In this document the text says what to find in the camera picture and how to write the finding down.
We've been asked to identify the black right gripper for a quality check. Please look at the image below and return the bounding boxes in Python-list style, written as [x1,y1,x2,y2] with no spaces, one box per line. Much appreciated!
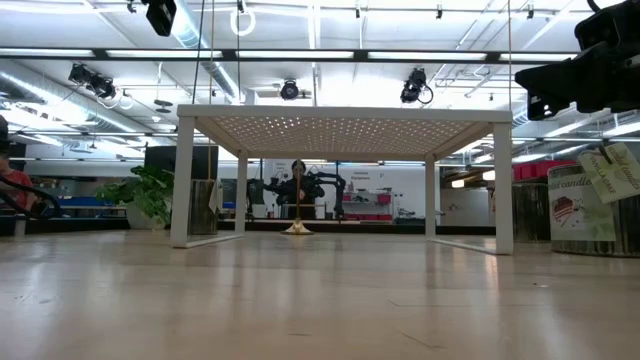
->
[515,0,640,121]

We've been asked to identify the gold candlestick holder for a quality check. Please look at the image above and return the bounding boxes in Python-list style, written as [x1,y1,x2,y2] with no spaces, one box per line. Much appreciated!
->
[280,160,315,236]

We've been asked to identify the black ceiling spotlight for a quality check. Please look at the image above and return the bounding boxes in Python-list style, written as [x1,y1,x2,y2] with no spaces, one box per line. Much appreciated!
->
[279,79,300,101]
[68,63,95,86]
[399,67,434,106]
[89,74,117,100]

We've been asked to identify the red storage bins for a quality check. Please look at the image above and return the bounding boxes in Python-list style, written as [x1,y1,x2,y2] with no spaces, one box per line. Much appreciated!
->
[512,159,576,184]

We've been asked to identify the black display panel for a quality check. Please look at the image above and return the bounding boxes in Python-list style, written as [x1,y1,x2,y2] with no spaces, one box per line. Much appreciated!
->
[144,144,220,177]

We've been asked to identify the green potted plant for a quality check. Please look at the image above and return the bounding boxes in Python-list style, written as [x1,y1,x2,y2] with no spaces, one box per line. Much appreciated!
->
[94,164,176,231]

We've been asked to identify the white perforated riser shelf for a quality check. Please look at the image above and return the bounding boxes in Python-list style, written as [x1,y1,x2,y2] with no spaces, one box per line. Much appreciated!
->
[169,103,515,256]

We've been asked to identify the white shelf with red bins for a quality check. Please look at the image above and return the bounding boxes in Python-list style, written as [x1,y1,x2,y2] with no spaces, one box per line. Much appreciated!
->
[342,187,394,222]

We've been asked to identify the black hanging cable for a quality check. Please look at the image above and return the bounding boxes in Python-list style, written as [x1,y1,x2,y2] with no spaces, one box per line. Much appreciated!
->
[235,0,242,104]
[192,0,206,105]

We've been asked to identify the tan hanging cord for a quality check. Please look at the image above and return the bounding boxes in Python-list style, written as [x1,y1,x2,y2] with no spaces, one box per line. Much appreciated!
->
[507,0,514,112]

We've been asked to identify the black overhead frame crossbar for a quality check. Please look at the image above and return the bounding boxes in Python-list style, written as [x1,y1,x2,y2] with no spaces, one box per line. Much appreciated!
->
[0,47,584,64]

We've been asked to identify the white cable loop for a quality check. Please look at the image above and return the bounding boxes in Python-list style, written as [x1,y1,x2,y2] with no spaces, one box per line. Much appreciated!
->
[229,7,257,38]

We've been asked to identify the black aluminium table frame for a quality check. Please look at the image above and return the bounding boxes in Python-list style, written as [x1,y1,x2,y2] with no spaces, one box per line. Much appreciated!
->
[0,214,501,237]

